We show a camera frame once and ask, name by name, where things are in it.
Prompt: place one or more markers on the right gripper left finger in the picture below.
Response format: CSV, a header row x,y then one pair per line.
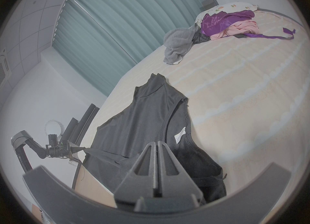
x,y
151,169

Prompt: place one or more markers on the grey garment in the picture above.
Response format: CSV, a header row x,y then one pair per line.
x,y
178,41

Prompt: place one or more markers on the white printed pillow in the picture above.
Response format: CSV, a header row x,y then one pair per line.
x,y
230,6

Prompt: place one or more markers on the purple satin garment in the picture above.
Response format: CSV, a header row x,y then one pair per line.
x,y
218,22

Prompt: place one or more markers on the black shiny garment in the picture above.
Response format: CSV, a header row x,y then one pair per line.
x,y
201,37

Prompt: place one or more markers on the grey bedside table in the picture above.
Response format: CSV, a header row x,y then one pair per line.
x,y
208,3

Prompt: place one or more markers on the white ceiling air vent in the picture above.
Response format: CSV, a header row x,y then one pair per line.
x,y
4,66

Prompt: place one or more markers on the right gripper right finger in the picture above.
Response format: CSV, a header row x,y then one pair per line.
x,y
162,169

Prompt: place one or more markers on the black T-shirt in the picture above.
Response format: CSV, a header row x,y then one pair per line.
x,y
135,126

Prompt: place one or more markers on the pink garment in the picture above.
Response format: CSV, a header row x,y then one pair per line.
x,y
239,28

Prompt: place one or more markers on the blue-green curtain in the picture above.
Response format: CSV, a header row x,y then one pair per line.
x,y
150,7
92,55

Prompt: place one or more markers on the bed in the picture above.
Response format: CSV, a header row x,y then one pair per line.
x,y
242,97

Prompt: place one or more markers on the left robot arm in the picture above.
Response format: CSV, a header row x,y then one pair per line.
x,y
20,138

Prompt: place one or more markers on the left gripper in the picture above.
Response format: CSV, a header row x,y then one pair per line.
x,y
65,150

